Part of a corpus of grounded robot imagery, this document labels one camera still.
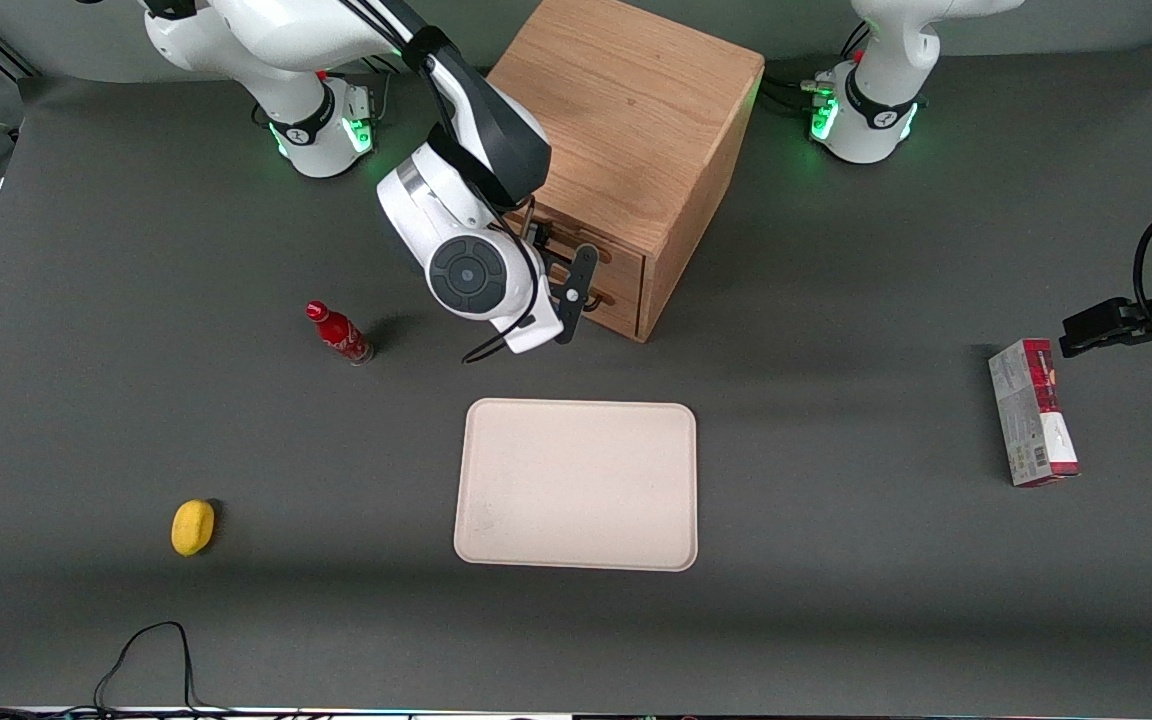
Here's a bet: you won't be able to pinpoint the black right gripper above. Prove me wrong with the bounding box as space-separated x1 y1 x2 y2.
521 197 577 301

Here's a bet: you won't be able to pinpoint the wooden drawer cabinet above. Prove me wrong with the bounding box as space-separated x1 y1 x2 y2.
486 0 765 344

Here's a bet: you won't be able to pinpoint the red and grey carton box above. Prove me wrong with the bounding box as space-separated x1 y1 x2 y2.
988 338 1082 488

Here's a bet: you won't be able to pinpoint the red soda bottle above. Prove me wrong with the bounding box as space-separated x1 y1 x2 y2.
305 299 375 367

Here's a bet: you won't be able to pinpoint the beige rectangular tray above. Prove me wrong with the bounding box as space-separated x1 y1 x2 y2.
453 398 699 573

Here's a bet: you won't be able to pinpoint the grey table mat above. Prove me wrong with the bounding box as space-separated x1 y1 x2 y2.
0 35 1152 713

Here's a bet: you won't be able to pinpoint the yellow lemon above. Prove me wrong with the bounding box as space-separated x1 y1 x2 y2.
171 499 217 557

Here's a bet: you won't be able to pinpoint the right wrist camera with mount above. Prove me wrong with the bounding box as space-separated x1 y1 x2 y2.
506 243 600 354

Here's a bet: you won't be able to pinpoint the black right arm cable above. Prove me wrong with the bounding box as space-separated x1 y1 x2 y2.
336 0 539 364

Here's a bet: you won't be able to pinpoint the black left base cables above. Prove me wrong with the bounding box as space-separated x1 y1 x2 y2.
761 22 872 119

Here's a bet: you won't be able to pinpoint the black looped floor cable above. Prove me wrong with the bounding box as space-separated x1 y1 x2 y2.
93 621 237 717

